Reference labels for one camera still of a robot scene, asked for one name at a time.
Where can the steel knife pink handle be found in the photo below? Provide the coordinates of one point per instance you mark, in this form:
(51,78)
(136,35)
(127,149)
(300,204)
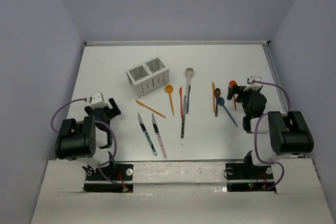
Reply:
(159,136)

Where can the yellow-orange plastic knife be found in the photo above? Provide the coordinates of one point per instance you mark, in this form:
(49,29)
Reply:
(213,94)

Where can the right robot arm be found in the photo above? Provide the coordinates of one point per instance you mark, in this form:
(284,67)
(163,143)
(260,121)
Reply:
(276,134)

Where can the dark blue plastic knife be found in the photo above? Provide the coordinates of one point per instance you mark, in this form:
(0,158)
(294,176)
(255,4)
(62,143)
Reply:
(188,98)

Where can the steel knife dark handle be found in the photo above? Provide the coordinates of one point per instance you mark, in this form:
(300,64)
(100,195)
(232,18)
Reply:
(184,112)

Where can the blue plastic spoon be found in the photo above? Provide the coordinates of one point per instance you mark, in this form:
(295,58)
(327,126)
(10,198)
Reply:
(221,102)

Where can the orange plastic spoon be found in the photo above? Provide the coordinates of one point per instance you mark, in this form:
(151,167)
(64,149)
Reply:
(231,83)

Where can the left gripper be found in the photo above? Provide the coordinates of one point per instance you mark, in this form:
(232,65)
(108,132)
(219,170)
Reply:
(115,110)

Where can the brown plastic spoon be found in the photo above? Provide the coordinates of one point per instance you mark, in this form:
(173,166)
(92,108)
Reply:
(217,93)

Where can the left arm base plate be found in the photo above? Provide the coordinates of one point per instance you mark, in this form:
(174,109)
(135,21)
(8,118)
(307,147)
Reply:
(109,180)

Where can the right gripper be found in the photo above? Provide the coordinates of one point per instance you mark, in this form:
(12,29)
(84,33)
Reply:
(237,89)

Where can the yellow plastic knife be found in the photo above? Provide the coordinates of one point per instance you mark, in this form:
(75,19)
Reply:
(149,108)

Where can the steel knife green handle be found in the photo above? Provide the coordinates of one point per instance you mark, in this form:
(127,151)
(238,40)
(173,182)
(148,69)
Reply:
(146,134)

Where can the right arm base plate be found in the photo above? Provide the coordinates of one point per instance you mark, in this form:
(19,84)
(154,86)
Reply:
(242,179)

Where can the beige plastic spoon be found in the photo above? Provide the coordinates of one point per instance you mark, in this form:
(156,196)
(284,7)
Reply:
(189,72)

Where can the yellow plastic spoon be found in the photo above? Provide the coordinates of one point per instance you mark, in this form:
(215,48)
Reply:
(169,90)

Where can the white slotted utensil caddy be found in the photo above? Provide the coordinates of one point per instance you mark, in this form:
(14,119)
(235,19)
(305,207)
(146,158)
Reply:
(148,76)

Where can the red-orange plastic knife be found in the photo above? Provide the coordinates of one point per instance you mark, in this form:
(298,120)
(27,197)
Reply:
(181,101)

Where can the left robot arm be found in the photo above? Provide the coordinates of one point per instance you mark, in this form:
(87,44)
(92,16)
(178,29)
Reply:
(91,141)

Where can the white front board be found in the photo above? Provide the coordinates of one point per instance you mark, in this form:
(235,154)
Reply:
(184,206)

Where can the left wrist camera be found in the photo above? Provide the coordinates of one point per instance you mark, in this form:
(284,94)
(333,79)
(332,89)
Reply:
(97,101)

